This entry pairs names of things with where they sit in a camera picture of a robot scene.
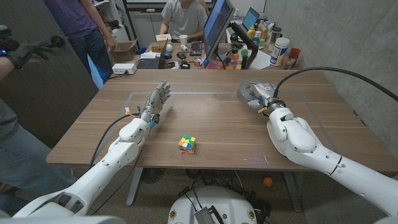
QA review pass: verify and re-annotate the black keyboard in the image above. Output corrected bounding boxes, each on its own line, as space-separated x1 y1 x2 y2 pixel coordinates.
189 40 203 57

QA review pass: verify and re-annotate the white power box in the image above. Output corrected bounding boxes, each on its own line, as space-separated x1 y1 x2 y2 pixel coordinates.
111 63 137 75

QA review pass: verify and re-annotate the white sheet of paper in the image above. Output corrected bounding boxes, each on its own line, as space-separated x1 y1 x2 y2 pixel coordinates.
248 49 271 70

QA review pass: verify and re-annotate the black door handle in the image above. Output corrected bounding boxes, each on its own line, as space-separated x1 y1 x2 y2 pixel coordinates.
51 35 66 48

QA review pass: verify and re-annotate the brown cardboard box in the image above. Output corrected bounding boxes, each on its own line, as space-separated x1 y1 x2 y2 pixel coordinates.
111 39 139 62

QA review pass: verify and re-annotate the multicoloured Rubik's cube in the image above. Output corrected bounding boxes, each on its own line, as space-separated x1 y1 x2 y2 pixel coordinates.
178 134 197 155

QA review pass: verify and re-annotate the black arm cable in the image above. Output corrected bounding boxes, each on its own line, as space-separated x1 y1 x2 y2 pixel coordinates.
89 113 141 167
273 67 398 102

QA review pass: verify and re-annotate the pink box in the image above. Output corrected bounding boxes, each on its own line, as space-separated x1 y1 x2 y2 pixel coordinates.
205 60 224 70

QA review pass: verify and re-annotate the grey duct tape roll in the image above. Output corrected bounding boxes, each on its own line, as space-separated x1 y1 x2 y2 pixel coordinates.
236 78 265 106

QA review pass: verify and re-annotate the standing person purple shirt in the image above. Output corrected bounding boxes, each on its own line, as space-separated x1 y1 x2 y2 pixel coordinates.
43 0 118 83

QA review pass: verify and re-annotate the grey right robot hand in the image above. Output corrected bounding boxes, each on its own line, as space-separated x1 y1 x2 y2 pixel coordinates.
247 81 286 118

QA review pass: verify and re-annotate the black open laptop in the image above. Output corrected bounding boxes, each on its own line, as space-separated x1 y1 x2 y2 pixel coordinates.
136 39 169 70

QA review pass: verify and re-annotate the white canister blue label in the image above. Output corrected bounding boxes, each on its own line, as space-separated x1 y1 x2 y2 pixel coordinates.
269 37 290 67

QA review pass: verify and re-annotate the black computer monitor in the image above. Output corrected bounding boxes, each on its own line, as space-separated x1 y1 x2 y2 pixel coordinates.
203 0 236 62

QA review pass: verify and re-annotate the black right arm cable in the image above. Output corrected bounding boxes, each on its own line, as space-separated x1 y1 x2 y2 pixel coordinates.
273 67 398 102

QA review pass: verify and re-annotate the jar with red lid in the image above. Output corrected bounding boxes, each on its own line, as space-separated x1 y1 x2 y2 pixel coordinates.
283 47 302 70

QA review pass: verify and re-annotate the seated person grey t-shirt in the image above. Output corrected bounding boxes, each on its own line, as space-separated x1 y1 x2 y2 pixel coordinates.
159 0 210 40

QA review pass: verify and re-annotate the dark wooden door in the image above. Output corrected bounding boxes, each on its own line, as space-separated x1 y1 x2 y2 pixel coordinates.
0 0 99 149

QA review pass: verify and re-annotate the person in grey jeans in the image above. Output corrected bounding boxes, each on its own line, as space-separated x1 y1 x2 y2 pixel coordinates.
0 55 77 215

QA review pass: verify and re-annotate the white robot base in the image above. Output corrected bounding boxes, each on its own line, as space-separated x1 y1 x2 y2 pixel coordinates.
167 185 258 224

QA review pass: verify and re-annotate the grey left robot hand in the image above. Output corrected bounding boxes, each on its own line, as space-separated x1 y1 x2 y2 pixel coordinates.
139 80 172 124

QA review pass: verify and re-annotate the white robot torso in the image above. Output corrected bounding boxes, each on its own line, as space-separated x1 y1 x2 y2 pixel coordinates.
0 210 398 224

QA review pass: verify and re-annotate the laptop with blue screen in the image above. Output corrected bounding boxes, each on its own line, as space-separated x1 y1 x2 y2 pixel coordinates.
241 6 261 32

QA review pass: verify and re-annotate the grey table leg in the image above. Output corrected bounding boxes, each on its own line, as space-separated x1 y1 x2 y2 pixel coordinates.
282 170 303 213
126 167 144 207

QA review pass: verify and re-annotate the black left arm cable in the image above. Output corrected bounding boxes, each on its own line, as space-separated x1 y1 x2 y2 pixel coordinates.
89 113 141 167

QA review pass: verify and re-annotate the black round fan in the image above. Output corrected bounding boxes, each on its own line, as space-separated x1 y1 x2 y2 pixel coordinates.
141 167 164 184

